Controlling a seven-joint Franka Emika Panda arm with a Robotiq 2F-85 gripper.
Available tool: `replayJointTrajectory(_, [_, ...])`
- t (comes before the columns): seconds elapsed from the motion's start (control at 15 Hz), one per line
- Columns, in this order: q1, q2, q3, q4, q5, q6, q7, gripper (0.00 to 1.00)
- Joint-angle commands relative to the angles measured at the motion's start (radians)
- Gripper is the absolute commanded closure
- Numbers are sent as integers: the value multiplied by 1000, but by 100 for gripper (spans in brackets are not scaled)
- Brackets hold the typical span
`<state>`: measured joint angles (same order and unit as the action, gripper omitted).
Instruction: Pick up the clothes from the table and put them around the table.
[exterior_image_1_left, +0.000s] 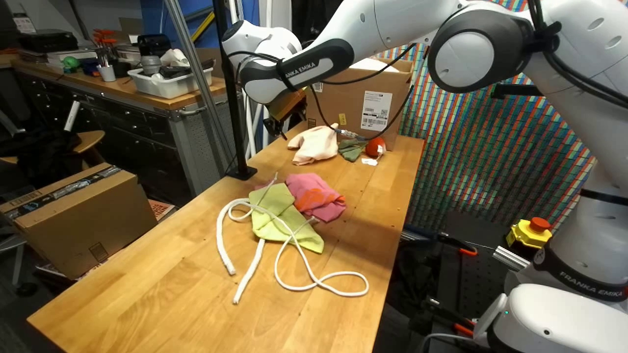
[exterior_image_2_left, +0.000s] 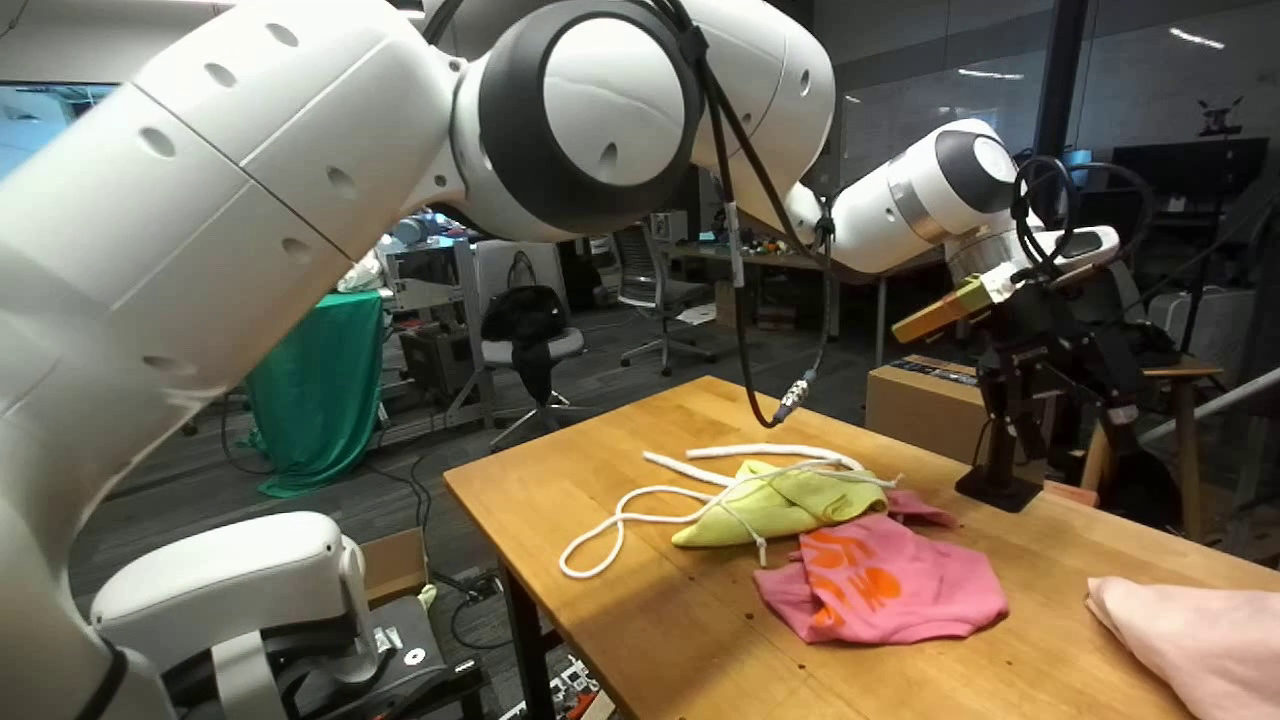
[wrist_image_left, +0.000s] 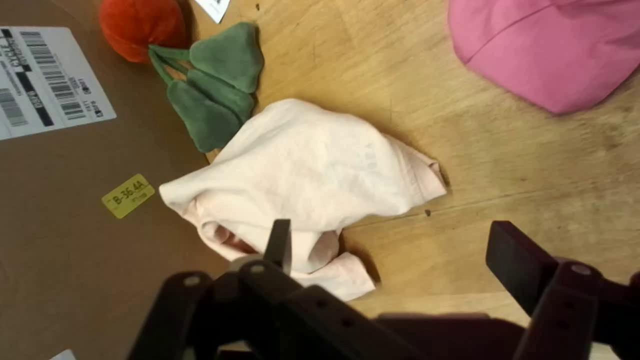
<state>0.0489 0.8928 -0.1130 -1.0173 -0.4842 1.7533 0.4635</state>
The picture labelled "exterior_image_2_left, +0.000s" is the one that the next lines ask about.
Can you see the light pink cloth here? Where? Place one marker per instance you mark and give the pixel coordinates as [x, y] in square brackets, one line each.
[1218, 648]

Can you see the black office chair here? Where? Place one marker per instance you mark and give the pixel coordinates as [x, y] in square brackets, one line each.
[529, 332]

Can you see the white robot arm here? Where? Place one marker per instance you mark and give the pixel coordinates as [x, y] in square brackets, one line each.
[251, 153]

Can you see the green draped cloth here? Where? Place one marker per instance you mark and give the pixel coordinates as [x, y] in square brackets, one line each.
[316, 394]

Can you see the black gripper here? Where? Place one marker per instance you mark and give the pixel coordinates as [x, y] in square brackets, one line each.
[1036, 331]

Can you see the pink cloth orange print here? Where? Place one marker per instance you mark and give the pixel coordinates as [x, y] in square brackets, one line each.
[887, 583]

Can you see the brown cardboard box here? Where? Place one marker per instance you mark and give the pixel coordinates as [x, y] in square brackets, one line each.
[927, 403]

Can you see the yellow-green cloth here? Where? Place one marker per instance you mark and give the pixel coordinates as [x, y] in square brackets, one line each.
[783, 501]

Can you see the black vertical pole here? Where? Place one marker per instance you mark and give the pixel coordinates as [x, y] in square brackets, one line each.
[1051, 193]

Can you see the wooden stool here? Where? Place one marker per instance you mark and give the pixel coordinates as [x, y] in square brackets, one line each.
[1152, 478]

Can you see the wrist camera gold block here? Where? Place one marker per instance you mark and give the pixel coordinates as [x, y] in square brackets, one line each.
[953, 305]

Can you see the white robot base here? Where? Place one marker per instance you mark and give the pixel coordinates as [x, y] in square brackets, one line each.
[251, 622]

